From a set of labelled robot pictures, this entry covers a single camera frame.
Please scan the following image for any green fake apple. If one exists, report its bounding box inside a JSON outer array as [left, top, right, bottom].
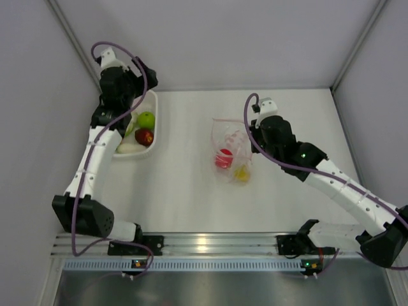
[[136, 112, 156, 130]]

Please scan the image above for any purple fake eggplant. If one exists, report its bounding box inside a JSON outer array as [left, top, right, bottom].
[[135, 128, 154, 147]]

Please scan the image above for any white fake radish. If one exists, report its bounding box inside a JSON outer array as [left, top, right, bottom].
[[116, 143, 147, 154]]

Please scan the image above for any clear zip top bag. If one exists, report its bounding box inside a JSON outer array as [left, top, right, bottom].
[[210, 119, 252, 185]]

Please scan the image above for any green white fake cabbage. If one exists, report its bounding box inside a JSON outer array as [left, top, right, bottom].
[[124, 111, 138, 138]]

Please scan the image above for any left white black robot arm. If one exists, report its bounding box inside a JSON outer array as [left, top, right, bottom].
[[52, 55, 158, 255]]

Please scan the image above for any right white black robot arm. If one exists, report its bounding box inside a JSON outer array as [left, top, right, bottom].
[[244, 115, 407, 270]]

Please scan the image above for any yellow fake fruit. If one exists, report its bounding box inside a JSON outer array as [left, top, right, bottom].
[[234, 164, 251, 183]]

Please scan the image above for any white perforated plastic basket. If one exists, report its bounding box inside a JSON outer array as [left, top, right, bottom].
[[113, 91, 159, 159]]

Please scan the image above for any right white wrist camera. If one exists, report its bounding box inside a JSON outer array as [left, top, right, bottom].
[[252, 98, 278, 124]]

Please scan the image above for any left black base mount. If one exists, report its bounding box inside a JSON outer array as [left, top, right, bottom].
[[107, 235, 164, 256]]

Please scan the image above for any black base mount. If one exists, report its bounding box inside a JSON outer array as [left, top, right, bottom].
[[276, 235, 303, 256], [107, 235, 164, 256]]

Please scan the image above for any aluminium mounting rail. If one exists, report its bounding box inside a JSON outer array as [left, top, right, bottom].
[[50, 231, 399, 258]]

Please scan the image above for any slotted white cable duct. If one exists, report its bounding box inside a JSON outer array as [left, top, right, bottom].
[[64, 258, 321, 272]]

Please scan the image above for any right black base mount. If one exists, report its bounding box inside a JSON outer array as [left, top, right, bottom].
[[276, 235, 303, 256]]

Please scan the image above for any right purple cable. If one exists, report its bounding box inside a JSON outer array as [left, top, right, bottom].
[[243, 92, 408, 272]]

